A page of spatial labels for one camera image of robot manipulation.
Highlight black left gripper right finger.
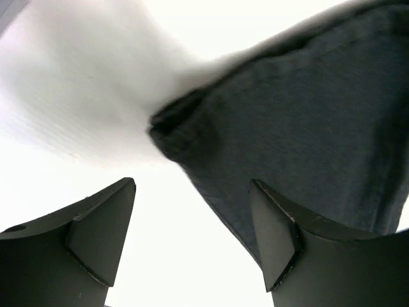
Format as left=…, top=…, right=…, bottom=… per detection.
left=249, top=180, right=408, bottom=307

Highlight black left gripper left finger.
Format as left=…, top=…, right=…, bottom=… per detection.
left=1, top=178, right=136, bottom=307

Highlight black trousers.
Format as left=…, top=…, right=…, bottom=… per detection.
left=150, top=1, right=408, bottom=260

